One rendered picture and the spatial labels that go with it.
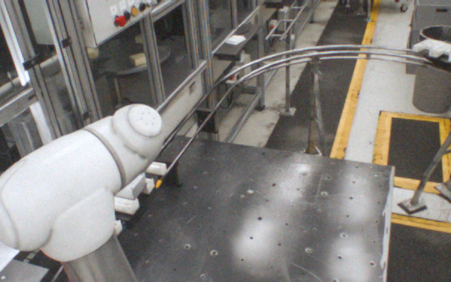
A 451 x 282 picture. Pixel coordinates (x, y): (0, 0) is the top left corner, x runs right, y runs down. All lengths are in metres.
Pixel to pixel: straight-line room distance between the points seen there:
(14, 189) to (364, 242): 1.25
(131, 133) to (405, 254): 2.07
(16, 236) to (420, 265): 2.17
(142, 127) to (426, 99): 3.31
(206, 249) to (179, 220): 0.20
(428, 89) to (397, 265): 1.74
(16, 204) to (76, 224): 0.09
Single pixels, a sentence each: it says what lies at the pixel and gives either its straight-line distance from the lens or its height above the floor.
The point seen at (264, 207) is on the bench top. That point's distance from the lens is 1.78.
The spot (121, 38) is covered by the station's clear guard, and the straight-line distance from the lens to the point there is 1.80.
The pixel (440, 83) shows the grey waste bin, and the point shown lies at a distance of 3.82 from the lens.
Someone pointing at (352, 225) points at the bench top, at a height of 0.68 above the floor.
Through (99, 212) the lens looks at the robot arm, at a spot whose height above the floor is 1.40.
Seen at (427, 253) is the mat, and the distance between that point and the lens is 2.65.
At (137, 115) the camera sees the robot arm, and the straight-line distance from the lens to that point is 0.76.
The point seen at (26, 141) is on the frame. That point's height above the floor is 1.08.
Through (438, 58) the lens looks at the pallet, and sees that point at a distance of 2.78.
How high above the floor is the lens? 1.86
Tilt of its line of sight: 33 degrees down
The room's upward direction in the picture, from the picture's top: 5 degrees counter-clockwise
